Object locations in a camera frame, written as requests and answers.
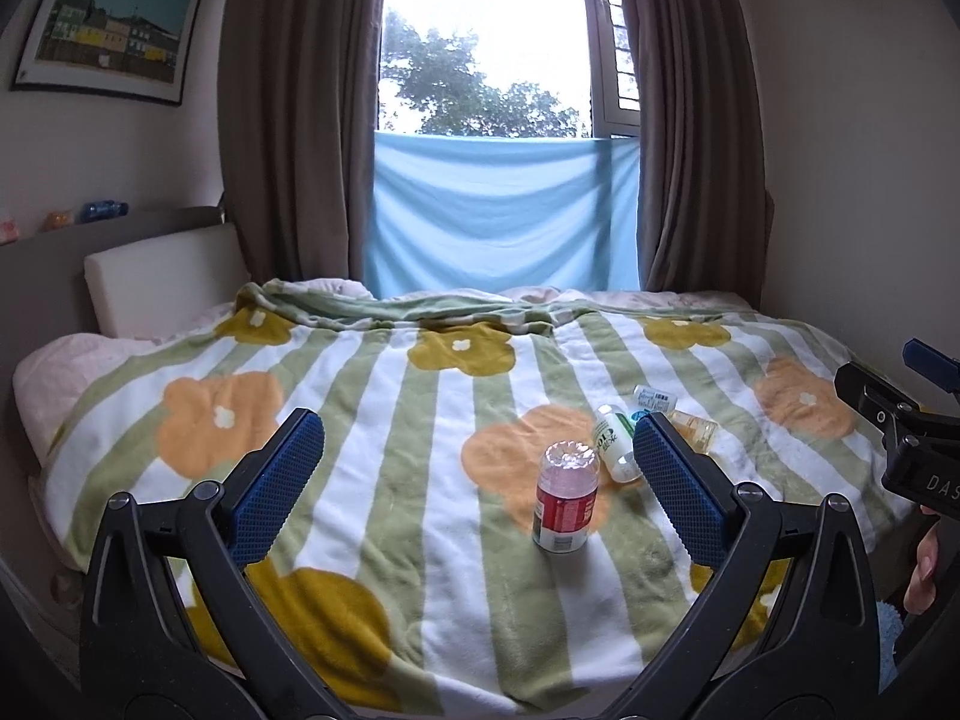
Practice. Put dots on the floral striped blanket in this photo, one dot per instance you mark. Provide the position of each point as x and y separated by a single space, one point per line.
420 480

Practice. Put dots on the small pink object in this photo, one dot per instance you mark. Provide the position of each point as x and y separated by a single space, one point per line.
7 226

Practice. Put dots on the light blue fluffy cloth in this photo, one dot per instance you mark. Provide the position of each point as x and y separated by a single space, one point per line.
889 641

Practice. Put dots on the brown curtain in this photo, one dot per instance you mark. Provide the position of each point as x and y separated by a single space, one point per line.
300 112
690 112

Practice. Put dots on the green label white bottle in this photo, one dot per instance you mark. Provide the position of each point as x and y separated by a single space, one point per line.
616 442

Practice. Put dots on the red label plastic bottle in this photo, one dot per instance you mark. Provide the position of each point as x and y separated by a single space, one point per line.
564 502

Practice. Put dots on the small orange toy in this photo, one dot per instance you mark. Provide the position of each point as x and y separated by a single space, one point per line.
60 219

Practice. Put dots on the person's right hand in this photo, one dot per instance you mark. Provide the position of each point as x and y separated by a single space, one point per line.
922 574

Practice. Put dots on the grey bed headboard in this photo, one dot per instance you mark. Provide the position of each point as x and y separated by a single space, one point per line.
45 270

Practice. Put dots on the cream headboard cushion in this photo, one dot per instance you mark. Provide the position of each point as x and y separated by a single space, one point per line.
161 281

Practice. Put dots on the framed houses picture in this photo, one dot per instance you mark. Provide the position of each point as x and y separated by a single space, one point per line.
112 22

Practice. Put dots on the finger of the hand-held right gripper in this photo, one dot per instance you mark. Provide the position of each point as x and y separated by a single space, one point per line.
930 364
877 397

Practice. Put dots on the small clear blue-label bottle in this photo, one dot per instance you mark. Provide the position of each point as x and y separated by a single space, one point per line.
651 399

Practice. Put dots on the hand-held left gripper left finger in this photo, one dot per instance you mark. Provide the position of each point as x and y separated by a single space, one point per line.
279 486

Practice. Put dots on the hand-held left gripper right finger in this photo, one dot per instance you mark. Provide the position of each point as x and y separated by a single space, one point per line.
679 486

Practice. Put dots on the small yellow liquid bottle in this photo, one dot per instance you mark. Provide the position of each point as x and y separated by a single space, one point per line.
696 431

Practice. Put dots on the brown window frame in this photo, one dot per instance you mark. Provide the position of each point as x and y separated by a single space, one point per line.
611 45

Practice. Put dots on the pale pink pillow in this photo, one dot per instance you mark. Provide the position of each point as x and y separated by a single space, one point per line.
67 375

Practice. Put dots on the green tree outside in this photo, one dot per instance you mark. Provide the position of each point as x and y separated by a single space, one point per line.
465 82

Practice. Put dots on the blue plastic bottle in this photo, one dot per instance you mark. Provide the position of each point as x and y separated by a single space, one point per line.
101 210

